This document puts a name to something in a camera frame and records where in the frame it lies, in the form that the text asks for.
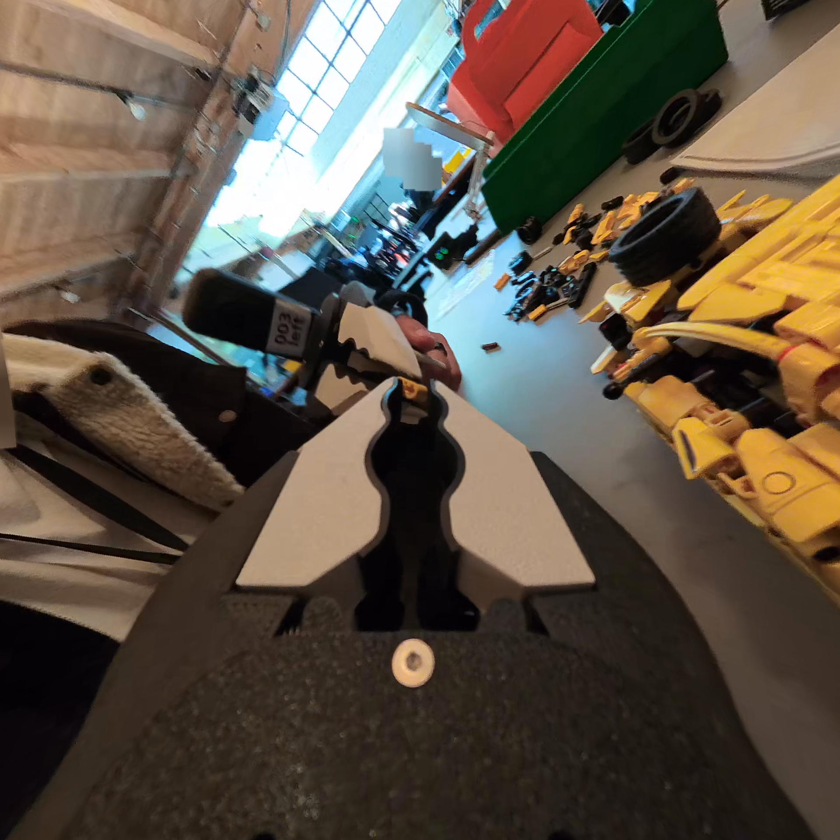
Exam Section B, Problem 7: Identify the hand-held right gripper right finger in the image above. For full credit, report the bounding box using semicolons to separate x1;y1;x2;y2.
430;381;597;618

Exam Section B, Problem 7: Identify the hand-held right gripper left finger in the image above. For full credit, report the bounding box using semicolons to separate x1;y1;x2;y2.
235;378;411;631

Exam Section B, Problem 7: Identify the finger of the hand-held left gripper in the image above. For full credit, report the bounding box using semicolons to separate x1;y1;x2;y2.
338;303;424;382
315;364;378;416

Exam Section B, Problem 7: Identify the yellow toy brick car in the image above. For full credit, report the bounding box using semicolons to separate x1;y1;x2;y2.
577;172;840;578

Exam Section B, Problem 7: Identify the grey desk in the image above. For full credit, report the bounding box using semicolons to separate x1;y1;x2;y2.
420;0;840;840

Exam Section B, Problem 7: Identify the person's left hand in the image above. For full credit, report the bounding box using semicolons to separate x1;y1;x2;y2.
399;316;463;395

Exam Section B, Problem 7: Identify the white paper sheet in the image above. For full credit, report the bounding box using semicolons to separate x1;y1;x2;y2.
436;252;496;320

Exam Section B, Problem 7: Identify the pile of yellow black bricks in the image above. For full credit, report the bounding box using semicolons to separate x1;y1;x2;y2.
493;177;697;324

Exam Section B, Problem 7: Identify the ceiling mounted device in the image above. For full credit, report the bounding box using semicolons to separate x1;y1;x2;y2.
235;71;291;143

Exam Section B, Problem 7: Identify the large window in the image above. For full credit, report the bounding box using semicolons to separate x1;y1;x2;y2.
197;0;403;245

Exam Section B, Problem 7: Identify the light grey top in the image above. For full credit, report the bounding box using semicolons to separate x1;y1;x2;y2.
0;420;217;643

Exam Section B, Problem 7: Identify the red tote bag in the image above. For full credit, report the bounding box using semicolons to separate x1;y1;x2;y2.
446;0;605;142

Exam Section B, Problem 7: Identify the green plastic bin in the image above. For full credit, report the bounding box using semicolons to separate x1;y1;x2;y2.
482;0;729;235

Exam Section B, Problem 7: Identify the black toy tyre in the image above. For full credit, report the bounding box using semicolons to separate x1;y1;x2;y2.
622;118;660;165
608;187;721;287
651;87;724;148

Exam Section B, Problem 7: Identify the open instruction booklet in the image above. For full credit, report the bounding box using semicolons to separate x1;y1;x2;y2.
669;26;840;181

